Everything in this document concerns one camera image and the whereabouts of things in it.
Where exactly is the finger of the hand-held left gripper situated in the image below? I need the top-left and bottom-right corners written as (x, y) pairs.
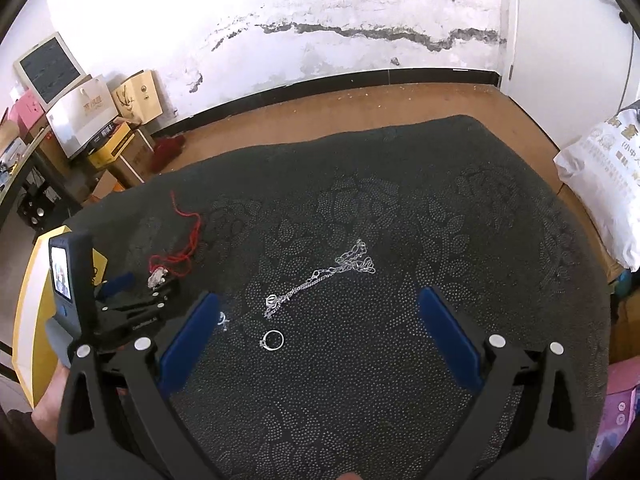
top-left (97, 272), bottom-right (136, 307)
top-left (144, 278), bottom-right (182, 311)

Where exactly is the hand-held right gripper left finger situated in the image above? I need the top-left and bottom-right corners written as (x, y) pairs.
top-left (55, 291), bottom-right (223, 480)

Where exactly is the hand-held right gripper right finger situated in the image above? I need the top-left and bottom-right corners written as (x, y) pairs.
top-left (417, 286), bottom-right (609, 480)

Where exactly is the red cord necklace with pendant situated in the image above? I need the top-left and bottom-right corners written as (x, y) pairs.
top-left (148, 191), bottom-right (202, 289)

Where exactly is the person's left forearm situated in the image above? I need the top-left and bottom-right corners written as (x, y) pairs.
top-left (0, 407), bottom-right (57, 480)

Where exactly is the person's left hand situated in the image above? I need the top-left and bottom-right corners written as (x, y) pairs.
top-left (31, 364), bottom-right (69, 444)

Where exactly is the small open cardboard box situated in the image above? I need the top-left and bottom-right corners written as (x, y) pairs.
top-left (82, 170), bottom-right (126, 207)

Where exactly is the brown cardboard box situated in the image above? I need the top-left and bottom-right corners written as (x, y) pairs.
top-left (107, 130), bottom-right (157, 186)

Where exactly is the yellow and black box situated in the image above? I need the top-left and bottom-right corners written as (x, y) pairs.
top-left (87, 120), bottom-right (136, 168)

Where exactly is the red cloth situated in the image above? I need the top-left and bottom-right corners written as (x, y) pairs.
top-left (150, 135), bottom-right (185, 173)

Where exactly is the white gift bag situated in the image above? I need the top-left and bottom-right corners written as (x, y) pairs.
top-left (46, 74), bottom-right (121, 160)

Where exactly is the dark patterned table cloth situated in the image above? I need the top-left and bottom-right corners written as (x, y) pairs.
top-left (65, 114), bottom-right (613, 480)

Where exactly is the pink printed box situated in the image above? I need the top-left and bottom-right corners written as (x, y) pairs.
top-left (587, 360), bottom-right (640, 480)

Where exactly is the beige gift bag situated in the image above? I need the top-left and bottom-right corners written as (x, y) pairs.
top-left (111, 70), bottom-right (165, 126)

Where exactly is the white old monitor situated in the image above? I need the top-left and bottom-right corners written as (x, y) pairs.
top-left (12, 31), bottom-right (93, 111)

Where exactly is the white printed sack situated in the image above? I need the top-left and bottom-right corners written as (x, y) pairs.
top-left (552, 102), bottom-right (640, 272)

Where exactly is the silver chain necklace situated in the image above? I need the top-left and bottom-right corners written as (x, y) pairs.
top-left (263, 239), bottom-right (376, 320)

